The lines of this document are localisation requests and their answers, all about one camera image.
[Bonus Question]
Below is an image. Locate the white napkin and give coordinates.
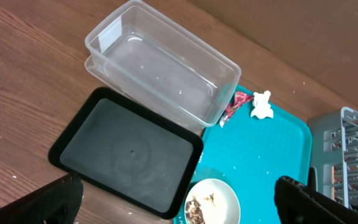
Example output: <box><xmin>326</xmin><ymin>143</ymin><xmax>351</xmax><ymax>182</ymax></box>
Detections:
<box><xmin>250</xmin><ymin>90</ymin><xmax>273</xmax><ymax>119</ymax></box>

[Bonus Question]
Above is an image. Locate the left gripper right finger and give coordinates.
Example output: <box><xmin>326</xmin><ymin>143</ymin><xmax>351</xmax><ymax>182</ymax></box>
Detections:
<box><xmin>274</xmin><ymin>167</ymin><xmax>358</xmax><ymax>224</ymax></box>

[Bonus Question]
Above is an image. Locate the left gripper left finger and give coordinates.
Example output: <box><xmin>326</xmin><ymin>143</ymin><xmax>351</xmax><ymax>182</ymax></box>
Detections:
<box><xmin>0</xmin><ymin>173</ymin><xmax>84</xmax><ymax>224</ymax></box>

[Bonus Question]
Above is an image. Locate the teal serving tray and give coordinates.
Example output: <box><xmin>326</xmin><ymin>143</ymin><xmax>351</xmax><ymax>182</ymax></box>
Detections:
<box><xmin>172</xmin><ymin>84</ymin><xmax>313</xmax><ymax>224</ymax></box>

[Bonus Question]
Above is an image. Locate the red sauce packet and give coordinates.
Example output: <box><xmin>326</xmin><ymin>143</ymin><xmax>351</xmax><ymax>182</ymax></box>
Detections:
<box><xmin>219</xmin><ymin>91</ymin><xmax>254</xmax><ymax>128</ymax></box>

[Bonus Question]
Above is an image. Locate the black plastic tray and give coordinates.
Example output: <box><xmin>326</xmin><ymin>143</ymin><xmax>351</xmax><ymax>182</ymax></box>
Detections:
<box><xmin>48</xmin><ymin>87</ymin><xmax>203</xmax><ymax>220</ymax></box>

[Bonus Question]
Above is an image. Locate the clear plastic bin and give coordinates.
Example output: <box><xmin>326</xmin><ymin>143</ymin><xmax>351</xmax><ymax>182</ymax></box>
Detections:
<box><xmin>85</xmin><ymin>1</ymin><xmax>241</xmax><ymax>132</ymax></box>

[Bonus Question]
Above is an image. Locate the grey bowl with rice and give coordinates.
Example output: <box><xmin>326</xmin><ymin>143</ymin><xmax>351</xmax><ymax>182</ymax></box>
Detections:
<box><xmin>181</xmin><ymin>179</ymin><xmax>241</xmax><ymax>224</ymax></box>

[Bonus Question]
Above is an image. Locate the grey dishwasher rack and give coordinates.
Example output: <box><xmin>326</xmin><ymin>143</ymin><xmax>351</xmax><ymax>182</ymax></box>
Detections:
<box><xmin>307</xmin><ymin>107</ymin><xmax>358</xmax><ymax>208</ymax></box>

